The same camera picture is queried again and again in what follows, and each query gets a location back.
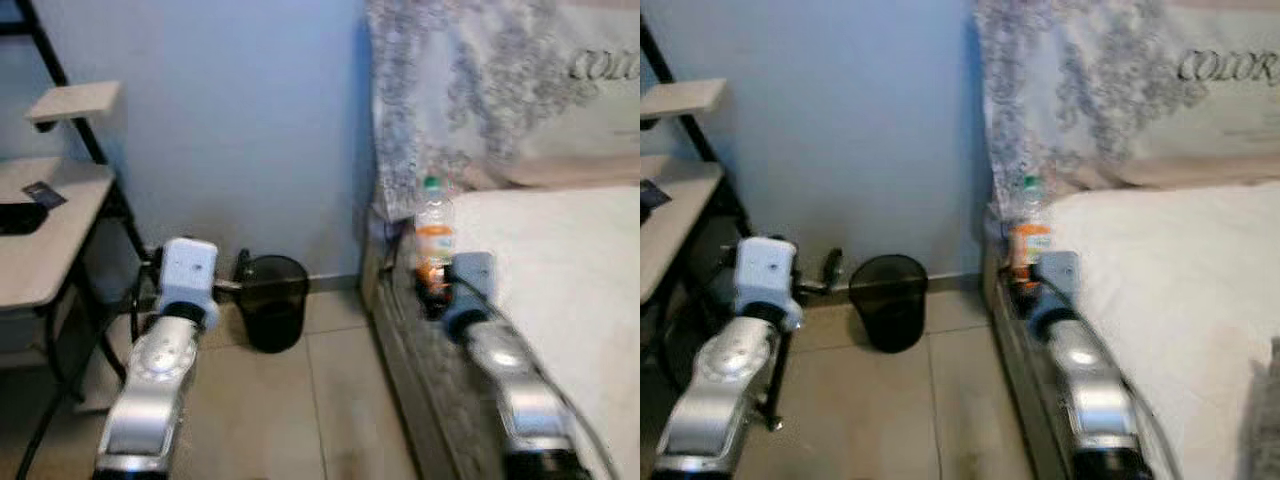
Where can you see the orange drink plastic bottle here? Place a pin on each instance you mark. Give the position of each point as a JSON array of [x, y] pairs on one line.
[[1030, 225], [434, 225]]

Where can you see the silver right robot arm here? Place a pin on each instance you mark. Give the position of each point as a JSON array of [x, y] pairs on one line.
[[530, 400], [1095, 400]]

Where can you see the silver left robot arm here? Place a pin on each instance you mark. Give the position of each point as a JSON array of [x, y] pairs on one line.
[[150, 390], [720, 390]]

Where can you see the black mesh waste bin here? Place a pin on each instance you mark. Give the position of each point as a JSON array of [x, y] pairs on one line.
[[275, 300], [888, 300]]

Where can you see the bed with white sheet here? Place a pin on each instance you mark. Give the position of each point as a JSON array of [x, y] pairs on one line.
[[560, 300], [1170, 300]]

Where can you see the light wooden desk top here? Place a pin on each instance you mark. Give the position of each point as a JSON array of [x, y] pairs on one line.
[[675, 230], [50, 245]]

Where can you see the small dark card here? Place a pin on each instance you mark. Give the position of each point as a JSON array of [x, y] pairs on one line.
[[43, 195], [652, 195]]

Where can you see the plain beige pillow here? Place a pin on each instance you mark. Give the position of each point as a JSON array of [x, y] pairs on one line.
[[575, 173], [1200, 171]]

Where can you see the grey floral printed pillow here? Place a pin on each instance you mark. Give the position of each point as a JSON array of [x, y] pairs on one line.
[[500, 90], [1120, 90]]

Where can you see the black object on desk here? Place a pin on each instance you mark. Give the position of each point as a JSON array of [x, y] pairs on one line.
[[15, 218]]

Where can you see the small light wooden shelf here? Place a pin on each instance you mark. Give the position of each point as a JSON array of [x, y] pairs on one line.
[[75, 100], [680, 97]]

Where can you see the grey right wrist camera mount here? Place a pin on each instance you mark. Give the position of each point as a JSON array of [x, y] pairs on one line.
[[1060, 272], [475, 275]]

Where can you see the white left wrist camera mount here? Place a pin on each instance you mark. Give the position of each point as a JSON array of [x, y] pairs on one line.
[[188, 270], [765, 270]]

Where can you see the black metal desk frame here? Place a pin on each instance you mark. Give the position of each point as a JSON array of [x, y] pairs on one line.
[[97, 148], [708, 143]]

